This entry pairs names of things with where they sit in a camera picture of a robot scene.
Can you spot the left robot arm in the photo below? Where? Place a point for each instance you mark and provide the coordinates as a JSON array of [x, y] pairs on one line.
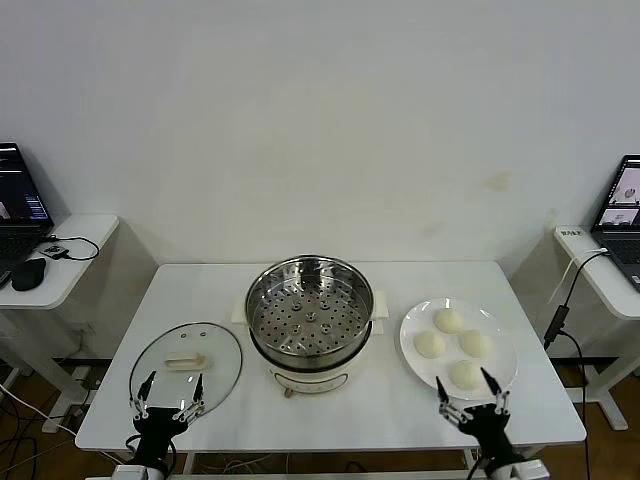
[[132, 473]]

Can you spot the small black hub device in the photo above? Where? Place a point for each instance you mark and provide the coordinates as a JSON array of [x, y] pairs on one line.
[[51, 249]]

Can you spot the perforated steel steamer basket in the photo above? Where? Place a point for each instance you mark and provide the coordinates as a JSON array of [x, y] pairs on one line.
[[310, 320]]

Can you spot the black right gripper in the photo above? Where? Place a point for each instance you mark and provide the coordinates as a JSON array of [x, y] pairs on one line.
[[487, 427]]

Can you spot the black open laptop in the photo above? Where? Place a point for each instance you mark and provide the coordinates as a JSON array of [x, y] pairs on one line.
[[20, 190]]

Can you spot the white round plate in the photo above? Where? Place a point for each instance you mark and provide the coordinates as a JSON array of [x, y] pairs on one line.
[[425, 372]]

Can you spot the white steamed baozi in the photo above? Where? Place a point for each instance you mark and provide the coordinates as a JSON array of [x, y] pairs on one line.
[[447, 320], [429, 344], [465, 374], [475, 344]]

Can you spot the black computer mouse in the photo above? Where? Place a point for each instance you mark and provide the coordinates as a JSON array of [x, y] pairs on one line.
[[27, 275]]

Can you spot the grey open laptop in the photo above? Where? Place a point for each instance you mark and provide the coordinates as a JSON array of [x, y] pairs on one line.
[[622, 240]]

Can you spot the white table frame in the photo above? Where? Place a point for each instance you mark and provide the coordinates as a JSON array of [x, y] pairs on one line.
[[325, 475]]

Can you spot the white side desk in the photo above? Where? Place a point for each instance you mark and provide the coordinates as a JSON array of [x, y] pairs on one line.
[[75, 280], [607, 295]]

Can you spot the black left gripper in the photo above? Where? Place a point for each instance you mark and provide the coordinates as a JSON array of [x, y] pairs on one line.
[[160, 424]]

